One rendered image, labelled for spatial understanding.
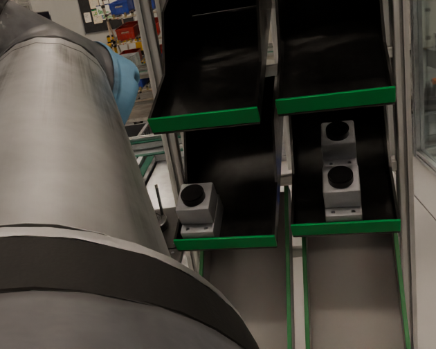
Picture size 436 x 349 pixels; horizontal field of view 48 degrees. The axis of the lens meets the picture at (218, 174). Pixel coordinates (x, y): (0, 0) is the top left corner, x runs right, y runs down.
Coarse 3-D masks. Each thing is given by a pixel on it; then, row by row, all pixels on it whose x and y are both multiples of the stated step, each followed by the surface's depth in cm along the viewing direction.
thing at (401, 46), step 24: (144, 0) 63; (144, 24) 65; (408, 24) 63; (144, 48) 66; (408, 48) 64; (408, 72) 65; (408, 96) 66; (408, 120) 68; (168, 144) 71; (408, 144) 69; (168, 168) 71; (408, 168) 70; (408, 192) 71; (408, 216) 73; (408, 240) 74; (192, 264) 77; (408, 264) 76; (408, 288) 77; (408, 312) 78
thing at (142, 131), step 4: (136, 124) 299; (140, 124) 298; (144, 124) 298; (148, 124) 296; (128, 128) 300; (132, 128) 299; (136, 128) 299; (140, 128) 299; (144, 128) 285; (148, 128) 295; (128, 132) 300; (132, 132) 300; (136, 132) 300; (140, 132) 277; (144, 132) 285; (148, 132) 296; (128, 136) 301
